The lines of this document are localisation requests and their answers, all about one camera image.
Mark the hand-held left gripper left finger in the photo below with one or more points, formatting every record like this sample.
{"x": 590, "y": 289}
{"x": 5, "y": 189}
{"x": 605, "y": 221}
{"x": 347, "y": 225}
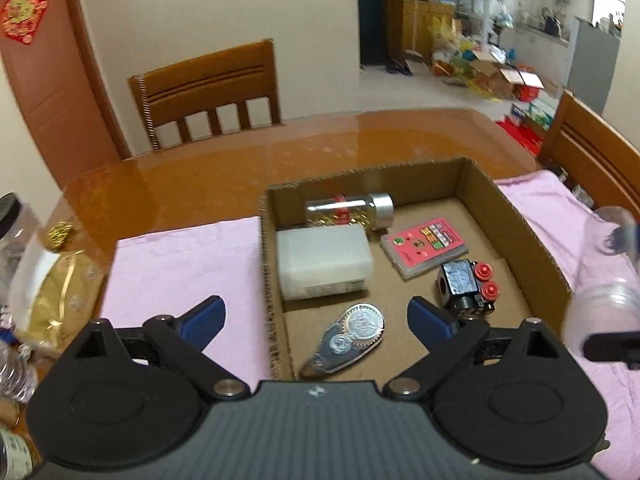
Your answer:
{"x": 202, "y": 322}

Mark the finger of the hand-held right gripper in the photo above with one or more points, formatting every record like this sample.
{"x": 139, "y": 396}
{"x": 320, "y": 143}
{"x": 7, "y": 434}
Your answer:
{"x": 625, "y": 237}
{"x": 612, "y": 347}

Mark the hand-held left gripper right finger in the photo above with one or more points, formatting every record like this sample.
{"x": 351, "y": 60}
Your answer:
{"x": 427, "y": 322}

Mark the cardboard box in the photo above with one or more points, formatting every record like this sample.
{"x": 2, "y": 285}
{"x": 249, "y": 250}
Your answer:
{"x": 390, "y": 295}
{"x": 505, "y": 80}

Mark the black toy train block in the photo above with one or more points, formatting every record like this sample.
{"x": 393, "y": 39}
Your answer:
{"x": 457, "y": 280}

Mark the clear plastic cup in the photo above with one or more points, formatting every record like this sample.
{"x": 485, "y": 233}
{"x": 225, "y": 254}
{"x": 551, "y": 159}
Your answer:
{"x": 600, "y": 295}

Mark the pink card case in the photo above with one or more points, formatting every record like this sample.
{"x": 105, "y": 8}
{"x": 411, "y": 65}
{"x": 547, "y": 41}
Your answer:
{"x": 425, "y": 247}

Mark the clear correction tape dispenser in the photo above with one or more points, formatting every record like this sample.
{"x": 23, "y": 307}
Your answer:
{"x": 350, "y": 330}

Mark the white plastic box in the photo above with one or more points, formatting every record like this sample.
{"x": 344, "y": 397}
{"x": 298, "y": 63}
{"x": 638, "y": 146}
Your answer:
{"x": 320, "y": 260}

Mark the clear bottle of yellow capsules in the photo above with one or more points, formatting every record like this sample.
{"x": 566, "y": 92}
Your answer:
{"x": 350, "y": 210}

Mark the pink cloth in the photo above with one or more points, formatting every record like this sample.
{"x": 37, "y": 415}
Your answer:
{"x": 190, "y": 260}

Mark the wooden chair with grooved back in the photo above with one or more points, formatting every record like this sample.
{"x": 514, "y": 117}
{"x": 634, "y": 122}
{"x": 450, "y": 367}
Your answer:
{"x": 585, "y": 150}

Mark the gold foil bag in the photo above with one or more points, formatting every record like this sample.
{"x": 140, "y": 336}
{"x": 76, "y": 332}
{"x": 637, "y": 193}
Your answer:
{"x": 60, "y": 295}

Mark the red packages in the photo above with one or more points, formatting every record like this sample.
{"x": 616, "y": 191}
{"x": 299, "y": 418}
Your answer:
{"x": 520, "y": 135}

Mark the grey refrigerator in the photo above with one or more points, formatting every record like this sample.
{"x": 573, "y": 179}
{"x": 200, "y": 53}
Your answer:
{"x": 595, "y": 65}

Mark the clear plastic water bottle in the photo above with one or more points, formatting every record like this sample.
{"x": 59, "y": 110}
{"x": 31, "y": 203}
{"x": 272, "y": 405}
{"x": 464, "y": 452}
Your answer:
{"x": 15, "y": 375}

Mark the cardboard box on floor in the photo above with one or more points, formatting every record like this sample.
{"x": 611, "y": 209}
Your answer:
{"x": 505, "y": 80}

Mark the clear jar with black lid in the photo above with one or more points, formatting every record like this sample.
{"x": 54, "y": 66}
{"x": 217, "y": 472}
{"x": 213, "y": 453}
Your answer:
{"x": 15, "y": 250}

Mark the dark kettle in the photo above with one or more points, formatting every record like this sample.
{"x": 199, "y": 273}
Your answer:
{"x": 552, "y": 22}

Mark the wooden chair with slatted back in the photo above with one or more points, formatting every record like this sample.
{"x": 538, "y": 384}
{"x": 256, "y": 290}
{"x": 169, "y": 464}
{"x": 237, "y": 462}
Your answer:
{"x": 210, "y": 80}

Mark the dark shoes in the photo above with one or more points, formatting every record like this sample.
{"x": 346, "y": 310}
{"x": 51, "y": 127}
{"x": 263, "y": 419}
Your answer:
{"x": 400, "y": 67}

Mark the brown wooden door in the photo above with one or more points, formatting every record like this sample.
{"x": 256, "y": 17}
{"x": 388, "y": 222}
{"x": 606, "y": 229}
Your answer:
{"x": 50, "y": 110}

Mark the yellow plastic bag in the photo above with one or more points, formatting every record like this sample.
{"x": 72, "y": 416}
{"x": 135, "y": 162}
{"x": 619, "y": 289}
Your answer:
{"x": 445, "y": 45}

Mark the wooden cabinet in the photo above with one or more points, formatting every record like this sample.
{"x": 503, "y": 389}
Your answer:
{"x": 417, "y": 30}

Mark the dark inner door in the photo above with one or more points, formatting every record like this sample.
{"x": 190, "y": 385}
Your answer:
{"x": 377, "y": 10}

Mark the red door decoration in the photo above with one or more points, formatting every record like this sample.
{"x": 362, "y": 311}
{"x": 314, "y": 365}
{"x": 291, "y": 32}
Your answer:
{"x": 22, "y": 15}

